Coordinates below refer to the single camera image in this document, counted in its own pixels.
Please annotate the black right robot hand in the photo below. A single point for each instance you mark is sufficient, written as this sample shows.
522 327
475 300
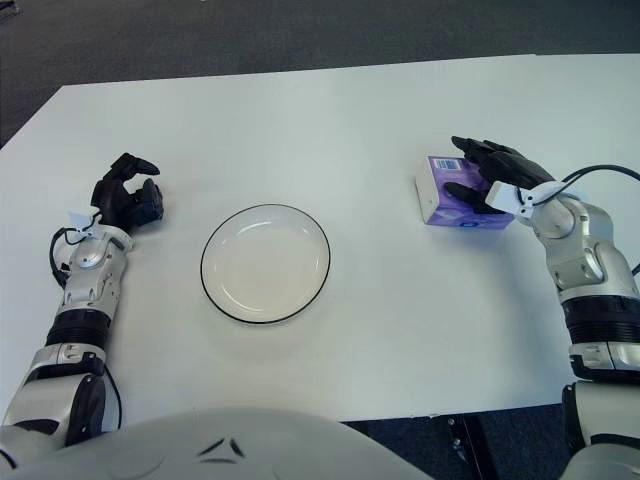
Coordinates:
510 165

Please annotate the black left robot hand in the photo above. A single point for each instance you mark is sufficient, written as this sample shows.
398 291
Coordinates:
112 200

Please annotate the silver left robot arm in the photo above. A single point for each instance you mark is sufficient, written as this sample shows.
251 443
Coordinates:
87 280

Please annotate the black stand bar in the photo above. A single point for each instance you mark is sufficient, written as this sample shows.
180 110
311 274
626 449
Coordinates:
472 445

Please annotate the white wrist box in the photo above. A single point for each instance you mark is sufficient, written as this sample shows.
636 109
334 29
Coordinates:
80 220
505 196

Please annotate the white plate with black rim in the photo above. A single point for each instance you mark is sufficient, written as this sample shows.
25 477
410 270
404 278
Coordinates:
265 262

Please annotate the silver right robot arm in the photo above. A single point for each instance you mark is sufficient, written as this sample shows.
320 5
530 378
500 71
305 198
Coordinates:
585 250

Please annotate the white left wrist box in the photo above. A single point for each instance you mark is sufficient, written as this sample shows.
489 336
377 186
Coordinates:
80 220

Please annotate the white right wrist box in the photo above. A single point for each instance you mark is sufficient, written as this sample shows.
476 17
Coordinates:
505 196

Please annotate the purple tissue paper pack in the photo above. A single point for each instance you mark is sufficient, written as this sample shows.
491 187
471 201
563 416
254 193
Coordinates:
450 172

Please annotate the grey robot torso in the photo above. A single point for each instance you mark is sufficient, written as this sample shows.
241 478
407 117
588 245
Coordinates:
225 450

